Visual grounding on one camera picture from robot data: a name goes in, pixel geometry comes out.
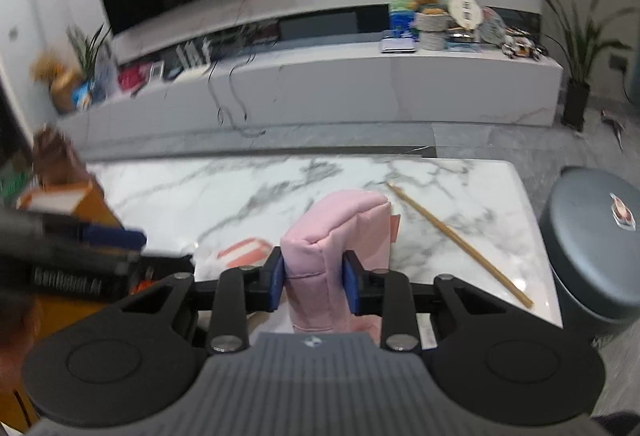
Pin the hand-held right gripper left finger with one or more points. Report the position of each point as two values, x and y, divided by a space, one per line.
274 281

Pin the white marble television cabinet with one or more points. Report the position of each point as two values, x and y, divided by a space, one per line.
350 85

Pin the red gift box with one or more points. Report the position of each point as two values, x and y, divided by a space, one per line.
131 78

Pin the white desk display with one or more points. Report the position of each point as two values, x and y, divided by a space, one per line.
156 70

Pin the orange rimmed white box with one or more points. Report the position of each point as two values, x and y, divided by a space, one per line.
96 208

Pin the black white checkered toy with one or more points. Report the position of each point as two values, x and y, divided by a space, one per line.
522 48

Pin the patterned round hand fan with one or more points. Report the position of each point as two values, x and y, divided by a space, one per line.
492 28

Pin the marble desktop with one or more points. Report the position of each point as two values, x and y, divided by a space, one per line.
200 196

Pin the potted plant in black pot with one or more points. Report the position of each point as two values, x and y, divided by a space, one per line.
580 50

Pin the pink fabric pouch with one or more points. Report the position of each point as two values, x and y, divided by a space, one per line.
325 226

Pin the white round hand fan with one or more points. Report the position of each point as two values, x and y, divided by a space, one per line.
465 11

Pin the grey round stool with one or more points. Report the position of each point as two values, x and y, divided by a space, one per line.
590 251

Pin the grey woven pot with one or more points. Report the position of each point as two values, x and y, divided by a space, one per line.
432 33

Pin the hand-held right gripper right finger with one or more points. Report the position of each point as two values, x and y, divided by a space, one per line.
351 287

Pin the brown water bottle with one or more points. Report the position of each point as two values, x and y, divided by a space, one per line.
57 155

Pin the green and blue painting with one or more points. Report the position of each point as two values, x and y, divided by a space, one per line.
397 10

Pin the flat white book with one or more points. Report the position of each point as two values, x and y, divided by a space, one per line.
397 46

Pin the leafy plant beside gold vase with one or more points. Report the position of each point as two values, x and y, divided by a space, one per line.
90 48

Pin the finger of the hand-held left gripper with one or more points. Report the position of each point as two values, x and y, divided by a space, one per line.
115 237

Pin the red striped white box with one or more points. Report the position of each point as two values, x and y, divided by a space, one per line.
245 253

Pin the blue snack bag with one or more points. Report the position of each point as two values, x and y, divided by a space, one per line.
82 96

